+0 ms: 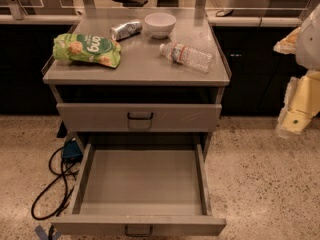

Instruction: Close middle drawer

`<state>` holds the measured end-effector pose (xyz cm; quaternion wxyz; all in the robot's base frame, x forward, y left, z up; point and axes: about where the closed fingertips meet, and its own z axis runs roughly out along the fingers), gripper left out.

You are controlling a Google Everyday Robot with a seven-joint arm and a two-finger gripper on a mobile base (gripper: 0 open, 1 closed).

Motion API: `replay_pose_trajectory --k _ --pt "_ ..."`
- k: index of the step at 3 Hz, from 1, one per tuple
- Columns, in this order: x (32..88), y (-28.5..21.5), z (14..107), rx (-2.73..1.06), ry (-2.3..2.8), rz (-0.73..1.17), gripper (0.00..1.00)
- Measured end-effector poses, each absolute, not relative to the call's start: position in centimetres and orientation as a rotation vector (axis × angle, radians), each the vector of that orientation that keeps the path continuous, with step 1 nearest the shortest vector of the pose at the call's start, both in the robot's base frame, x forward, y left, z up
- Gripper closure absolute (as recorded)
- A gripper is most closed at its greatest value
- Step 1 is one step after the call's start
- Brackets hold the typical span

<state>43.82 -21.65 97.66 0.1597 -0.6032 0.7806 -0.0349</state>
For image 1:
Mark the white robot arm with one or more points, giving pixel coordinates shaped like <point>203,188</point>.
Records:
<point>308,43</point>

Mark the blue tape floor marker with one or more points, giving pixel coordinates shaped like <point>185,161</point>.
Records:
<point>50,234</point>

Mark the grey drawer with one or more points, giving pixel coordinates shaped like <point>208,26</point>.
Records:
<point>141,185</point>
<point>125,117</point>

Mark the green snack chip bag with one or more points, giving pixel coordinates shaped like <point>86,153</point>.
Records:
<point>87,48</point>

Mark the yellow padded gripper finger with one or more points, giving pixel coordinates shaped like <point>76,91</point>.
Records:
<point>291,123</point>

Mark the black office chair armrest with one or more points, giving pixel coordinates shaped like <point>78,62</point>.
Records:
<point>132,3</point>

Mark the clear plastic water bottle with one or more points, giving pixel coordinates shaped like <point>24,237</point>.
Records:
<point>187,56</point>

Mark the white ceramic bowl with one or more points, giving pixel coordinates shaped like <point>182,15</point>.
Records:
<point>160,25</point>

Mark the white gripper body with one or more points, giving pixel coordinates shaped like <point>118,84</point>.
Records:
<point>310,47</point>

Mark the silver soda can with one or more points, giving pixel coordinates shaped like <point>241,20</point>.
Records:
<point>126,30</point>

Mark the grey metal drawer cabinet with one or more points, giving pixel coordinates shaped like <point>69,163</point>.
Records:
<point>144,76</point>

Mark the blue power adapter box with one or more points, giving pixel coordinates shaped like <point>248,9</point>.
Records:
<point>71,152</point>

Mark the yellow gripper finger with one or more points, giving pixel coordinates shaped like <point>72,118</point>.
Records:
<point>287,45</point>

